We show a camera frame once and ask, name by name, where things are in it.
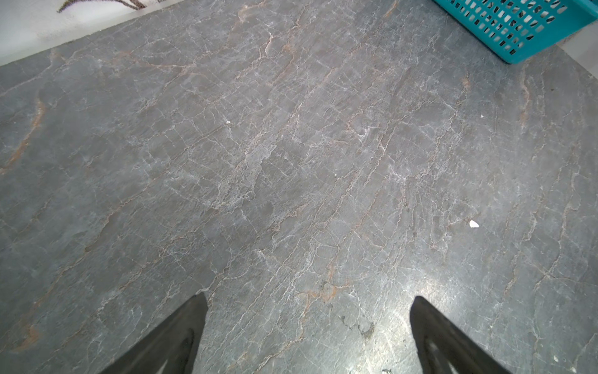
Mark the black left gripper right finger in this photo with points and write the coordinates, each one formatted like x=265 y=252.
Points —
x=442 y=347

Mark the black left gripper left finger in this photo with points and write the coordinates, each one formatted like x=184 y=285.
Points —
x=172 y=346

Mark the teal plastic basket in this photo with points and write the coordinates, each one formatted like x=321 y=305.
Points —
x=516 y=30

